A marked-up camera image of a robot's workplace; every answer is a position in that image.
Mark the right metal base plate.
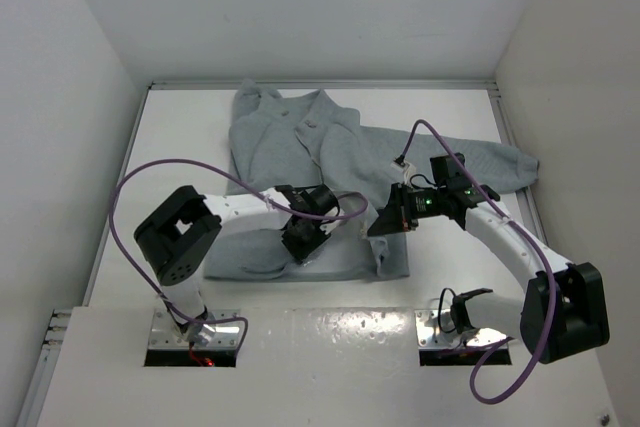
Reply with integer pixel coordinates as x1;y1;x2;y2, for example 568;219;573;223
414;308;507;351

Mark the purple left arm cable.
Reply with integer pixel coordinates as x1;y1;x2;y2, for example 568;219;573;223
109;159;370;348

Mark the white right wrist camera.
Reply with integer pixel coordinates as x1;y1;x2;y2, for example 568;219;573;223
391;155;416;184

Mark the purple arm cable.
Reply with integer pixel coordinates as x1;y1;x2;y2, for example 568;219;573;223
109;159;370;348
394;119;557;404

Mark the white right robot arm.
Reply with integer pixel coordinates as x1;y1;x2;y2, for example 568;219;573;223
367;153;610;364

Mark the grey zip jacket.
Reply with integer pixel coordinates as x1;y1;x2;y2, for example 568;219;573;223
203;77;541;282

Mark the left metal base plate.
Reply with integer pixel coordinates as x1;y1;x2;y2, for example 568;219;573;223
147;309;244;352

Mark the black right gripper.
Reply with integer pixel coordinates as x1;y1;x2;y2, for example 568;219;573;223
368;183;446;237

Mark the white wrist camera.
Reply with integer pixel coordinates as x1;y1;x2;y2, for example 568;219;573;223
320;211;350;236
391;155;416;184

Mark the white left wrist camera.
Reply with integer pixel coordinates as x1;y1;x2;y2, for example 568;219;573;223
320;211;350;236

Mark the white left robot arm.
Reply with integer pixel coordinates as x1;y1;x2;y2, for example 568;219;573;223
134;184;340;332

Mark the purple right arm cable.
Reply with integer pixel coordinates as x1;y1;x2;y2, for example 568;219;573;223
394;119;557;404

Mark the metal base plate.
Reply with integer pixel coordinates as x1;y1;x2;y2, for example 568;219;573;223
147;309;244;352
414;308;507;351

